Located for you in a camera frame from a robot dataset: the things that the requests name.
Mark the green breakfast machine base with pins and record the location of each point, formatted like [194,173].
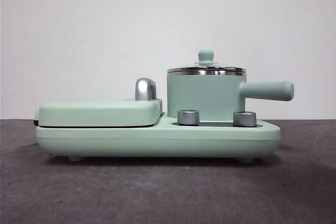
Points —
[131,140]

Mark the glass lid with green knob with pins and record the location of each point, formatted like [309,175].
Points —
[206,54]

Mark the silver control knob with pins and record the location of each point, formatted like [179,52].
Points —
[244,118]
[187,117]

